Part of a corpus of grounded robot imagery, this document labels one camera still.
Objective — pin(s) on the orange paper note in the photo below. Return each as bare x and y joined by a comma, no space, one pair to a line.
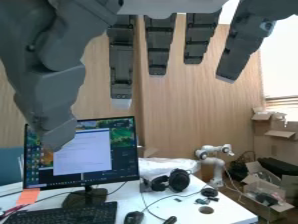
29,196

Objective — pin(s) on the stacked cardboard box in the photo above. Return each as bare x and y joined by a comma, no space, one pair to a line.
275,123

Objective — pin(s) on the black keyboard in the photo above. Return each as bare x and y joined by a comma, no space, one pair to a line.
67,215

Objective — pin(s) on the black mouse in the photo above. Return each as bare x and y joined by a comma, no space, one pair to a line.
134,218

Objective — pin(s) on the white desk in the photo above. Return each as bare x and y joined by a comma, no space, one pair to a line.
214,210

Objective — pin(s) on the small white jointed device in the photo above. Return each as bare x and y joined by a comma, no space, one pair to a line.
215,160

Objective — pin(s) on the computer monitor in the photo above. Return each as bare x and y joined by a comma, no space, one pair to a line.
98,156

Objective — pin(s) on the black headphones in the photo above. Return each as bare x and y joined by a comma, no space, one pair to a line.
171,180

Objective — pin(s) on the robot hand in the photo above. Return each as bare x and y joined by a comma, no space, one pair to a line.
49,66

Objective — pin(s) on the open cardboard box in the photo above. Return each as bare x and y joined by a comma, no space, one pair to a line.
267,196

